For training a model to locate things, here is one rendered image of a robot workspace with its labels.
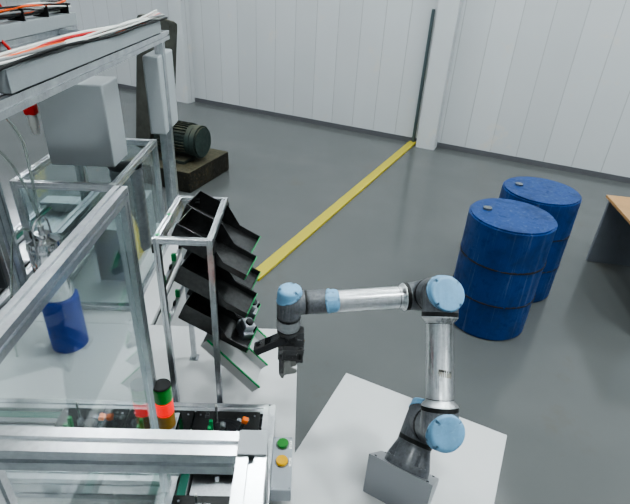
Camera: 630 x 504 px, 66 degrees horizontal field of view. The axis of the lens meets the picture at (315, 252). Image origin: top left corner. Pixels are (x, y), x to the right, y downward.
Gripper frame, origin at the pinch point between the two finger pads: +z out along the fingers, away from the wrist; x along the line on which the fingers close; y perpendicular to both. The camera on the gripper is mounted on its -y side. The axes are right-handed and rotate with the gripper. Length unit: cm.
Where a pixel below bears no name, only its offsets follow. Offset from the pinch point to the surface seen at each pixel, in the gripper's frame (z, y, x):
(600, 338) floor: 123, 249, 177
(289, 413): 37.2, 3.4, 16.5
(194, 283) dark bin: -23.5, -30.8, 18.3
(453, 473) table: 37, 64, -9
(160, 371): 37, -54, 38
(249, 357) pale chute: 18.7, -13.7, 28.4
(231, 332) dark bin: 0.8, -19.5, 22.1
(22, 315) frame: -75, -33, -68
